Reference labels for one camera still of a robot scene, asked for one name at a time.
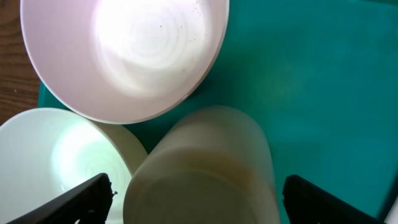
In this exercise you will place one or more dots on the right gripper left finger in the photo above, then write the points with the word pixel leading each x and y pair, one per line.
pixel 87 203

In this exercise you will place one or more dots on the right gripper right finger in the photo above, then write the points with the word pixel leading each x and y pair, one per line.
pixel 305 203

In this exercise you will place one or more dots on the white bowl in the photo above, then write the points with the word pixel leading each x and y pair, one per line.
pixel 46 152

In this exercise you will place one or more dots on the white paper cup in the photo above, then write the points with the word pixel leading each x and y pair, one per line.
pixel 213 166

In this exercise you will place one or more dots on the pink bowl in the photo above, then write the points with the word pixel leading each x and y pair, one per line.
pixel 123 61

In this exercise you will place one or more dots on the white plastic fork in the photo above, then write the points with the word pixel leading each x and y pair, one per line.
pixel 392 216

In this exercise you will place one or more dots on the teal plastic serving tray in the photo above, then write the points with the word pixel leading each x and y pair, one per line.
pixel 320 79

